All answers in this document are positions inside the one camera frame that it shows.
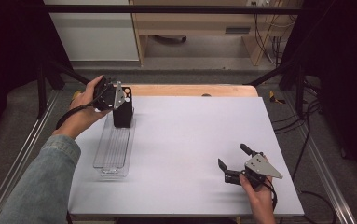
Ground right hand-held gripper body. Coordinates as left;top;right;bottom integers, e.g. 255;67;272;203
224;152;283;189

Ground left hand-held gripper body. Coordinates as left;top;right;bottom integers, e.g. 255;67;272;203
92;75;128;112

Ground black phone case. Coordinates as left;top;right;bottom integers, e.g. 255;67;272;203
112;87;134;129

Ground clear plastic storage tray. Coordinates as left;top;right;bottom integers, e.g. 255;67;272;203
92;108;137;179

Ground person's left hand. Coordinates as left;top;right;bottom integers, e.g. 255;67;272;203
52;75;112;140

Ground person's right hand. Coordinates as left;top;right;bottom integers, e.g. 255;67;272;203
239;173;277;224

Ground yellow black tape piece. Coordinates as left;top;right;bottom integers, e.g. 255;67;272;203
268;91;287;105
69;90;83;106

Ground white table mat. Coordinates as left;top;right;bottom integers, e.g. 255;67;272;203
67;95;305;217

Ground white cabinet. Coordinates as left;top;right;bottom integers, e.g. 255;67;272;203
42;0;141;62

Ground light wooden desk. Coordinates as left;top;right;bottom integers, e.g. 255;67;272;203
129;0;303;67

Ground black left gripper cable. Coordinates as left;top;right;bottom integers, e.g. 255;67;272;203
55;87;110;130

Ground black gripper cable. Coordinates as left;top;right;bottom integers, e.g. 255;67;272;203
55;87;110;130
264;176;338;224

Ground black frame stand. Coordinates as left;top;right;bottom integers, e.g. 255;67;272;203
244;59;308;117
35;57;100;119

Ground black floor cables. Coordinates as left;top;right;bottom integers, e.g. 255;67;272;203
271;78;323;175

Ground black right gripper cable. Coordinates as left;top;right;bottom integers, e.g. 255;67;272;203
264;176;338;224

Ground black horizontal frame bar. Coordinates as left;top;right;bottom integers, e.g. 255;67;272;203
40;4;305;15

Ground hanging black cable bundle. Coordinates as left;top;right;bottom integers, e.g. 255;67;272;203
254;12;296;67

